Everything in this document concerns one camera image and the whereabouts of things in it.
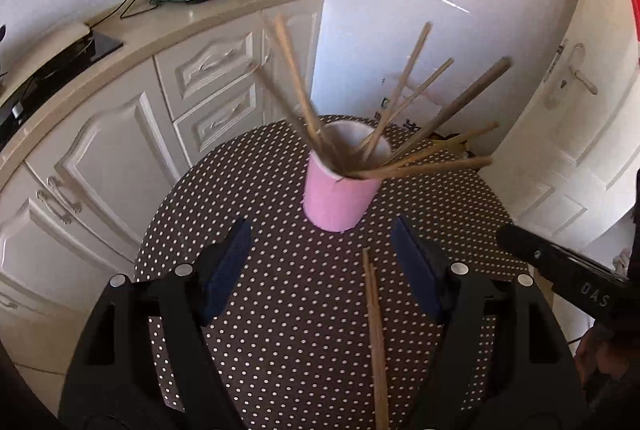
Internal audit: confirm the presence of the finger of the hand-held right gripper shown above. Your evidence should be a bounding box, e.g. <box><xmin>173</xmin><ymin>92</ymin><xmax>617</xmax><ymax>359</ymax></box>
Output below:
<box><xmin>497</xmin><ymin>224</ymin><xmax>571</xmax><ymax>291</ymax></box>

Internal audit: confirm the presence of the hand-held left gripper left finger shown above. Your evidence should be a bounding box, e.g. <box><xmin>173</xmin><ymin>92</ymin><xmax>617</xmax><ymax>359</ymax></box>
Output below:
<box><xmin>57</xmin><ymin>216</ymin><xmax>253</xmax><ymax>430</ymax></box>

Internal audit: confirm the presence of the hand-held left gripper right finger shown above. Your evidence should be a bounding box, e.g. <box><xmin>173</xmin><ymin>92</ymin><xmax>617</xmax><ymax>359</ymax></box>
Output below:
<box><xmin>390</xmin><ymin>216</ymin><xmax>588</xmax><ymax>430</ymax></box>

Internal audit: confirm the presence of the pink paper cup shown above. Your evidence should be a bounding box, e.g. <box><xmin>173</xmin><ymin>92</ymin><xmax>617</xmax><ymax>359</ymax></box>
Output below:
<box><xmin>301</xmin><ymin>120</ymin><xmax>393</xmax><ymax>233</ymax></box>

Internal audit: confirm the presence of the bunch of wooden chopsticks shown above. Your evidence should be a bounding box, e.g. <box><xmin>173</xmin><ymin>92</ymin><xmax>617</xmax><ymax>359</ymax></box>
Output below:
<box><xmin>272</xmin><ymin>15</ymin><xmax>513</xmax><ymax>181</ymax></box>

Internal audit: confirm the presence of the person's right hand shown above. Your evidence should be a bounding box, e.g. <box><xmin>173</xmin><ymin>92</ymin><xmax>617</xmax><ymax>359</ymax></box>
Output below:
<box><xmin>576</xmin><ymin>327</ymin><xmax>627</xmax><ymax>387</ymax></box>

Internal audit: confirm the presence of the brown polka dot tablecloth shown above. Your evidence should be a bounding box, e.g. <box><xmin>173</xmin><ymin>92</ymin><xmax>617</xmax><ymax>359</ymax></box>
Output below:
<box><xmin>134</xmin><ymin>114</ymin><xmax>531</xmax><ymax>430</ymax></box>

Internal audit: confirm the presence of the white door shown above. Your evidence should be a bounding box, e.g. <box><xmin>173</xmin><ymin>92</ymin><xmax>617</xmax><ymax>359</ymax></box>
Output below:
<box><xmin>492</xmin><ymin>0</ymin><xmax>640</xmax><ymax>256</ymax></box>

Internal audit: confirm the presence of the yellow plastic bag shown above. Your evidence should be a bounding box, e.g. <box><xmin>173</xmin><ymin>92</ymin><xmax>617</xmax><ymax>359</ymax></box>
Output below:
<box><xmin>430</xmin><ymin>132</ymin><xmax>472</xmax><ymax>159</ymax></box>

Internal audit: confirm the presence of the cream cabinet drawer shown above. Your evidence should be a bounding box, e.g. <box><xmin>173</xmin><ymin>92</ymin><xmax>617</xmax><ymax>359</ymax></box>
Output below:
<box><xmin>155</xmin><ymin>29</ymin><xmax>263</xmax><ymax>98</ymax></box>
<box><xmin>172</xmin><ymin>77</ymin><xmax>266</xmax><ymax>156</ymax></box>

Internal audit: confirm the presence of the white printed cardboard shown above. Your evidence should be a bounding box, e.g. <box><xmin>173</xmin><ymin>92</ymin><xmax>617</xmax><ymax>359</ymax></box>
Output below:
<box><xmin>372</xmin><ymin>77</ymin><xmax>426</xmax><ymax>133</ymax></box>

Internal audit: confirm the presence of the cream kitchen cabinet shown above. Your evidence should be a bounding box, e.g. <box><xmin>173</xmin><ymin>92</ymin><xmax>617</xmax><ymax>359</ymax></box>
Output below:
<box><xmin>0</xmin><ymin>0</ymin><xmax>326</xmax><ymax>361</ymax></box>

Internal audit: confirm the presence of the beige stone countertop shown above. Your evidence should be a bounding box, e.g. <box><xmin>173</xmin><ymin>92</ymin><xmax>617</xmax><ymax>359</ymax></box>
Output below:
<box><xmin>0</xmin><ymin>0</ymin><xmax>329</xmax><ymax>183</ymax></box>

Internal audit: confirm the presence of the black stove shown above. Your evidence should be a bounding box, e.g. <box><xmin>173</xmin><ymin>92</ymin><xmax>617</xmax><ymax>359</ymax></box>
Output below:
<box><xmin>0</xmin><ymin>32</ymin><xmax>123</xmax><ymax>146</ymax></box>

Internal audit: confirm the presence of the red paper decoration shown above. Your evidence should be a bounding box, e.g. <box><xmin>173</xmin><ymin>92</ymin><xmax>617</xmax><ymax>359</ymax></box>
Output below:
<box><xmin>627</xmin><ymin>0</ymin><xmax>640</xmax><ymax>43</ymax></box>

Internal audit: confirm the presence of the beige stove cover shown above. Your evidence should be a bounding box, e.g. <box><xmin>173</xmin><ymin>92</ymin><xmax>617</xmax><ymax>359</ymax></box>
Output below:
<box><xmin>42</xmin><ymin>21</ymin><xmax>95</xmax><ymax>56</ymax></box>

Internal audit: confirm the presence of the metal door handle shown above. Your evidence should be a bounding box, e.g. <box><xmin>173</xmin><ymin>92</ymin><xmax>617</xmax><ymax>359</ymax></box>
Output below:
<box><xmin>542</xmin><ymin>41</ymin><xmax>598</xmax><ymax>110</ymax></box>

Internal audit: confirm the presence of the black power cable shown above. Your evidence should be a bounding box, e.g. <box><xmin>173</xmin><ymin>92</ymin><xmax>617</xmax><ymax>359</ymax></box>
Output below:
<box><xmin>120</xmin><ymin>0</ymin><xmax>153</xmax><ymax>20</ymax></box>

